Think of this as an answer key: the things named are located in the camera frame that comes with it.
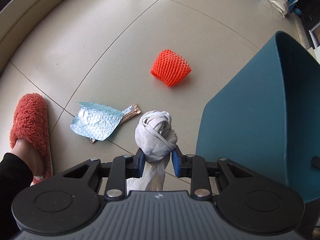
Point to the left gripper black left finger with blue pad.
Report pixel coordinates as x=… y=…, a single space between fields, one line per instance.
x=123 y=168

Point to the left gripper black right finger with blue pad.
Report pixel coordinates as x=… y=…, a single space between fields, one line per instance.
x=193 y=167

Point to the grey knotted plastic bag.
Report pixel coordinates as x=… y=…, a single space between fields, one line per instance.
x=155 y=136

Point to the dark teal trash bin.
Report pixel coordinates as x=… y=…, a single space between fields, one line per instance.
x=267 y=117

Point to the light blue bubble wrap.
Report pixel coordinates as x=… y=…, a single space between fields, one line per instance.
x=77 y=124

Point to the orange foam fruit net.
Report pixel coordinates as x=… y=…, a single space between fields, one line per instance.
x=170 y=68

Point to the red fluffy slipper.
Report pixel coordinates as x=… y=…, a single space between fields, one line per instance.
x=30 y=122

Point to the black trouser leg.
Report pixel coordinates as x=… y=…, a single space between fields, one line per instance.
x=15 y=176

